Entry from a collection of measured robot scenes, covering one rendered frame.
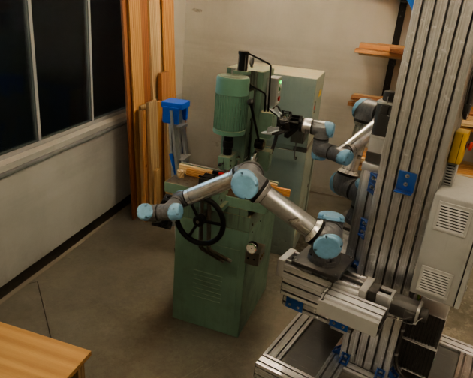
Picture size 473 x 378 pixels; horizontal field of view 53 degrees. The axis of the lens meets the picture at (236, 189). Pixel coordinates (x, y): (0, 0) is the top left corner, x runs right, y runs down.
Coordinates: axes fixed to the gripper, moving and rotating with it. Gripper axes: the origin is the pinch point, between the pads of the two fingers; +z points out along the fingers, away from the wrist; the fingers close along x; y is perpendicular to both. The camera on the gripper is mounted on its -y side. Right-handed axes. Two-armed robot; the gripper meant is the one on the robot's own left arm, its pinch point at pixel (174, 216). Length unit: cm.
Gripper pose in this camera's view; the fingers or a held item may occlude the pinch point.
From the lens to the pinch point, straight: 243.9
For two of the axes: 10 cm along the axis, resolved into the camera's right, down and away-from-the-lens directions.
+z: 2.5, 1.7, 9.5
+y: -2.5, 9.6, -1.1
